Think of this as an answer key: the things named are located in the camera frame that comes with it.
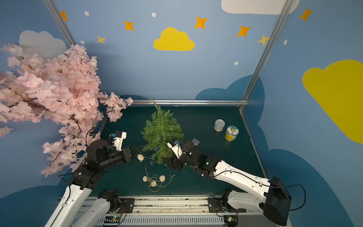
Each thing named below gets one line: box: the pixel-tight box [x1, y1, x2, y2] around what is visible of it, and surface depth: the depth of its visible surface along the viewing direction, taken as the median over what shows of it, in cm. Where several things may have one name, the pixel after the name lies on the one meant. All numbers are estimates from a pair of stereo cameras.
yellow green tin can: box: [224, 125, 240, 142], surface depth 100 cm
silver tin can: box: [213, 119, 226, 132], surface depth 106 cm
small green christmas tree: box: [140, 102, 185, 165], surface depth 76 cm
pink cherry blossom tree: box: [0, 43, 134, 177], surface depth 62 cm
